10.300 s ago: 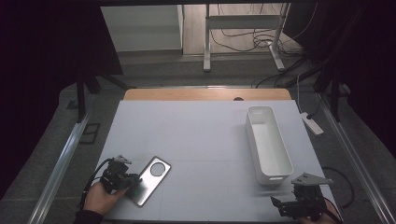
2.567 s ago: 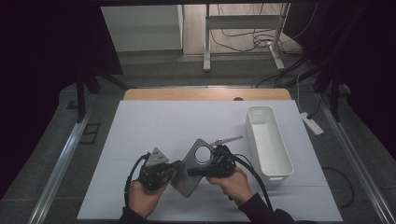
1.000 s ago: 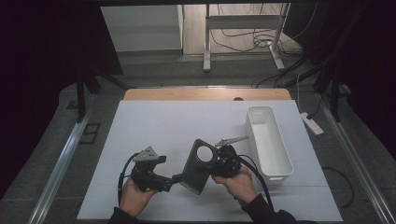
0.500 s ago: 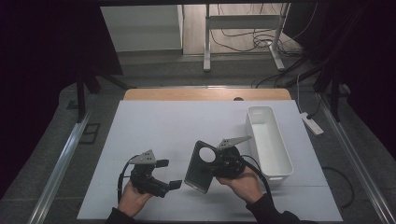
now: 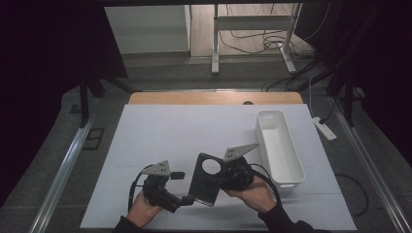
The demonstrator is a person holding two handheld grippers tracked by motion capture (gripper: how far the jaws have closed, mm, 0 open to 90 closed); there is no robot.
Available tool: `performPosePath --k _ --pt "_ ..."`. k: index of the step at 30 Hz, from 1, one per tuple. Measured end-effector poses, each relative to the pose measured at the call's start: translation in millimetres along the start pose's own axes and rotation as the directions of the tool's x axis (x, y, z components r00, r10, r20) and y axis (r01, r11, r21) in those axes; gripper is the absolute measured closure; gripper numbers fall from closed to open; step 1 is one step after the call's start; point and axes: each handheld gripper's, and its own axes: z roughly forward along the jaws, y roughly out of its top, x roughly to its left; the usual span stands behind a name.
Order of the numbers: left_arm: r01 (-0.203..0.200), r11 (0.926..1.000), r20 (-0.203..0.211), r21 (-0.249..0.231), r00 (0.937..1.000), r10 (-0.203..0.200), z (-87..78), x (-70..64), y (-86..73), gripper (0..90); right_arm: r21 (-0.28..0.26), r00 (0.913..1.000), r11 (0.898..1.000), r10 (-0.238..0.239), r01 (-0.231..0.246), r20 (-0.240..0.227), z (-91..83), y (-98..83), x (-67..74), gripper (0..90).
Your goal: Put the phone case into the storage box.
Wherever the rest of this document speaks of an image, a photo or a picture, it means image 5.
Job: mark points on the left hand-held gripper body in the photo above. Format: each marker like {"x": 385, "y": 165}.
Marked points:
{"x": 158, "y": 191}

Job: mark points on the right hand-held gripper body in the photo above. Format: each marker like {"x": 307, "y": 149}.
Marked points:
{"x": 238, "y": 174}

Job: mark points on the black phone case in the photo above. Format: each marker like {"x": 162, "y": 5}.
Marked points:
{"x": 202, "y": 189}

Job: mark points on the white plastic bin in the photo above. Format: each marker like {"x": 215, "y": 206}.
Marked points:
{"x": 280, "y": 152}

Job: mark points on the person's left hand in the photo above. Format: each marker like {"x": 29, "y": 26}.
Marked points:
{"x": 141, "y": 210}

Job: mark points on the person's right hand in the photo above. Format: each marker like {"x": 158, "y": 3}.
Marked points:
{"x": 256, "y": 195}

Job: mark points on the white table cover sheet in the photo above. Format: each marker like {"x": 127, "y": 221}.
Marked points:
{"x": 168, "y": 136}

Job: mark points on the wooden table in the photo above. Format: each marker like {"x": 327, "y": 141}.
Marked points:
{"x": 194, "y": 98}

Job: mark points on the white power strip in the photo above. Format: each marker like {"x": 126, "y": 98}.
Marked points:
{"x": 325, "y": 129}

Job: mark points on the black metal stand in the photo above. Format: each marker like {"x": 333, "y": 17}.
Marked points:
{"x": 349, "y": 103}
{"x": 84, "y": 100}

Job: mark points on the white cabinet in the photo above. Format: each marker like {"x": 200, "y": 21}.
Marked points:
{"x": 149, "y": 29}

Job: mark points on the dark curtain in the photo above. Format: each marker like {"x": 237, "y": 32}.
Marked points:
{"x": 48, "y": 64}
{"x": 382, "y": 64}

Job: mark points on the black floor frame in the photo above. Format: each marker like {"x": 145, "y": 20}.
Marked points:
{"x": 94, "y": 138}

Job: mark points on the metal floor rail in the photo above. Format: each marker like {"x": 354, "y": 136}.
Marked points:
{"x": 372, "y": 168}
{"x": 61, "y": 174}

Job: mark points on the white metal desk frame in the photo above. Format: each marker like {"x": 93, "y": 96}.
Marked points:
{"x": 252, "y": 23}

